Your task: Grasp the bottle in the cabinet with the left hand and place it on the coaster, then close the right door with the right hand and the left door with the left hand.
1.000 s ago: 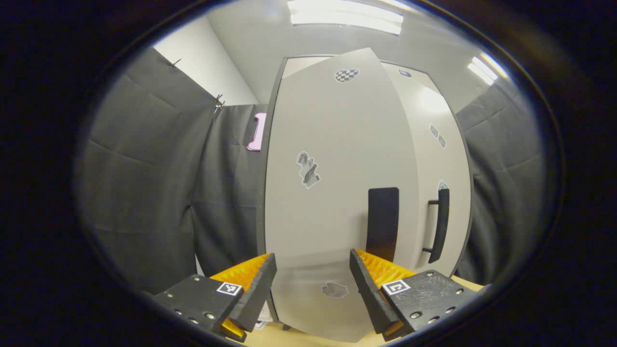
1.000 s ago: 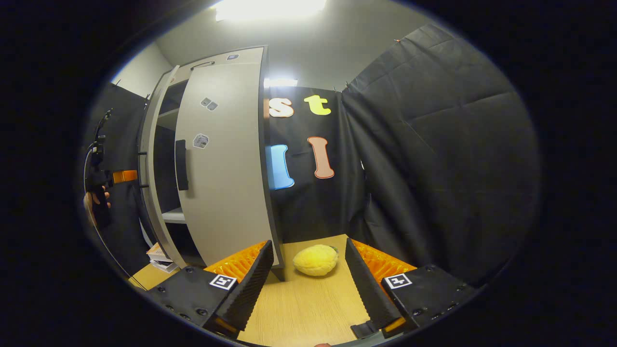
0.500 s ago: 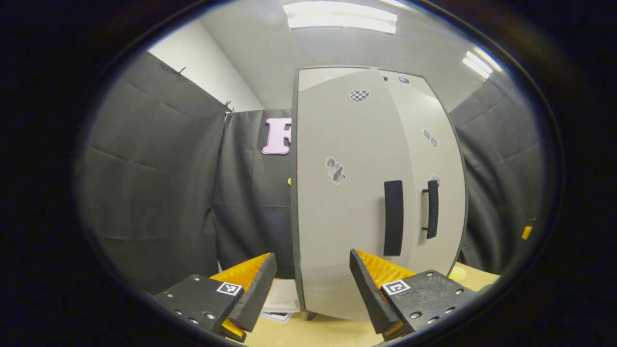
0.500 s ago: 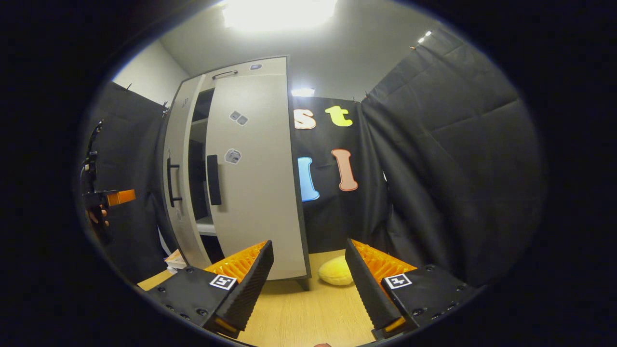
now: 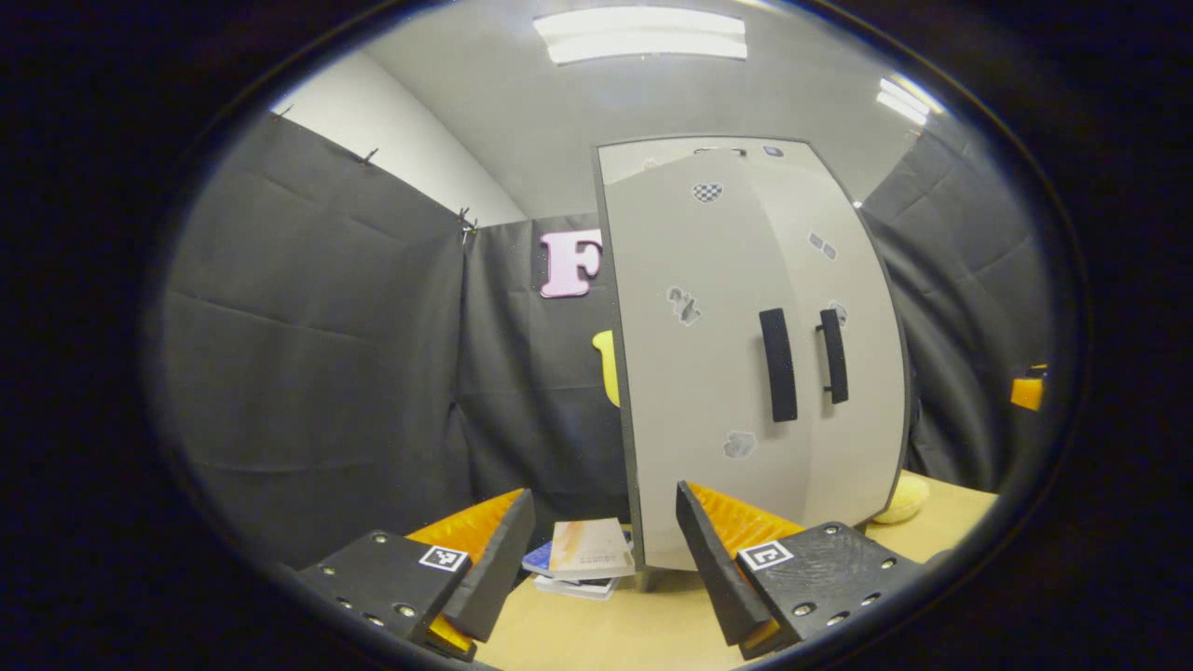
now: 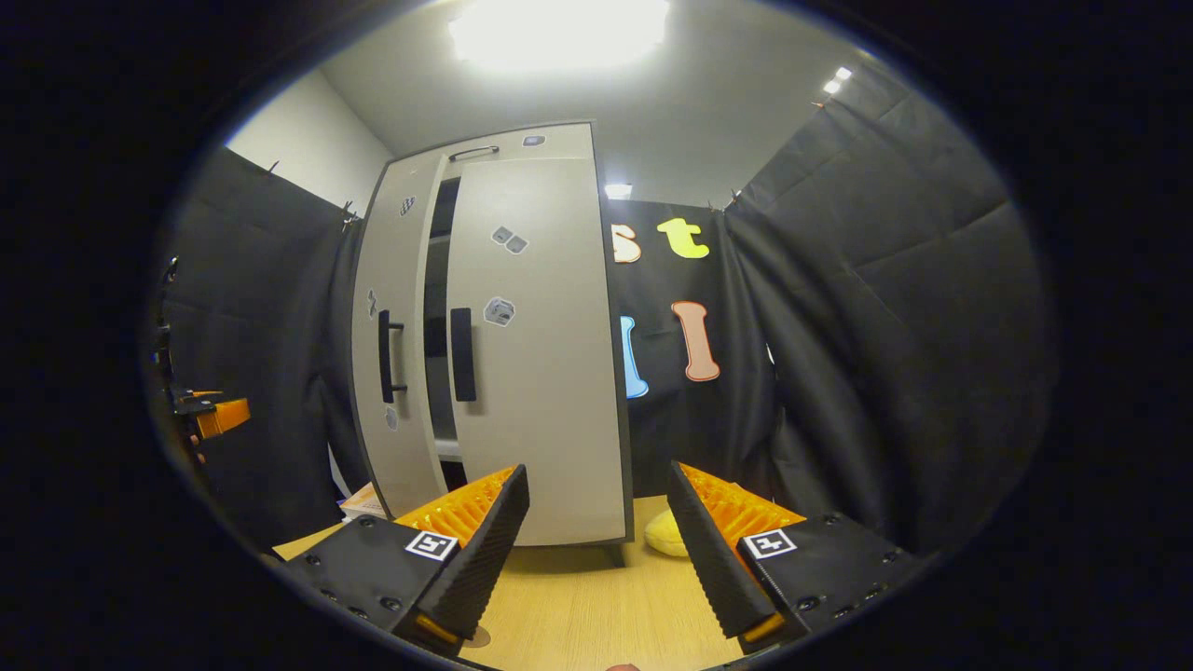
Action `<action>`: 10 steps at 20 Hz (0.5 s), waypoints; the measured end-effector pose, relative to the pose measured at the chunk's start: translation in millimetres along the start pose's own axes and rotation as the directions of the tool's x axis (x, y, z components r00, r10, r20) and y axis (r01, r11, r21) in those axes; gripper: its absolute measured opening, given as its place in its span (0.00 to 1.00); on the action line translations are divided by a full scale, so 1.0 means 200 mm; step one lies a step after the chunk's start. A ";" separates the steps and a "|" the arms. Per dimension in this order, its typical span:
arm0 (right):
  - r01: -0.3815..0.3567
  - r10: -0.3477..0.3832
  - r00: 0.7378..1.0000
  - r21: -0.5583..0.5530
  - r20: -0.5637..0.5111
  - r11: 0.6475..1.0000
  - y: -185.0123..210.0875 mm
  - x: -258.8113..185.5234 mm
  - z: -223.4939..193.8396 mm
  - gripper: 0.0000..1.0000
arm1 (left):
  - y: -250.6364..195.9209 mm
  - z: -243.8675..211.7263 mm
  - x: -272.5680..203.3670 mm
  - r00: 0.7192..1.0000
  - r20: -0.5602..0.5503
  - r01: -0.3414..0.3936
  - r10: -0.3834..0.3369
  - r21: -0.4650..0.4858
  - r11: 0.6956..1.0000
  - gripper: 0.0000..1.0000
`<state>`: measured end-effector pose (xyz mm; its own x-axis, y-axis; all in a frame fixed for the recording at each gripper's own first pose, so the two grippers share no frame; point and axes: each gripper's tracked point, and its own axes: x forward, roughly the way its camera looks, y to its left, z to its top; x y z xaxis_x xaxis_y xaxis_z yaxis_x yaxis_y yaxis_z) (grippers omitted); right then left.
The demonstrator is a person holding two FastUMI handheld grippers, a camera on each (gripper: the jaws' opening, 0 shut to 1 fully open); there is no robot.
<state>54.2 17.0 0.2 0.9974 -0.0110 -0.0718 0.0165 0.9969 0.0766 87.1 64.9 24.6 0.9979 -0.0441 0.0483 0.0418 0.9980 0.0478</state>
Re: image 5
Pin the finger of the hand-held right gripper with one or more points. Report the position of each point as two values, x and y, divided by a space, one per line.
1027 391

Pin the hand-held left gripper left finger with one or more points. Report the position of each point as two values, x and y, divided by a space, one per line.
494 568

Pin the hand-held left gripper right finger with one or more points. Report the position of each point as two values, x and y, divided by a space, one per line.
716 578

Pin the grey cabinet door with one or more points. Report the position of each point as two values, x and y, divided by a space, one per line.
871 280
690 419

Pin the grey cabinet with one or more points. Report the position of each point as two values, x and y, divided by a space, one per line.
652 163

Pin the grey cabinet drawer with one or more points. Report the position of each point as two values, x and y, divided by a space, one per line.
652 160

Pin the blue book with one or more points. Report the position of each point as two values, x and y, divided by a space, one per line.
536 559

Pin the white book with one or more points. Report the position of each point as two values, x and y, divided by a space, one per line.
573 587

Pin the beige book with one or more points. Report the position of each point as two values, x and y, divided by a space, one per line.
589 548

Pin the yellow plush toy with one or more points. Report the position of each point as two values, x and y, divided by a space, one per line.
902 500

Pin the black backdrop cloth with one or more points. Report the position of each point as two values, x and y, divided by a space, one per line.
326 354

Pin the small ceiling light panel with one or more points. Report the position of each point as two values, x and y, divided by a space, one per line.
899 110
909 93

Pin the large ceiling light panel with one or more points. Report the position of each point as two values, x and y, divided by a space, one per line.
641 35

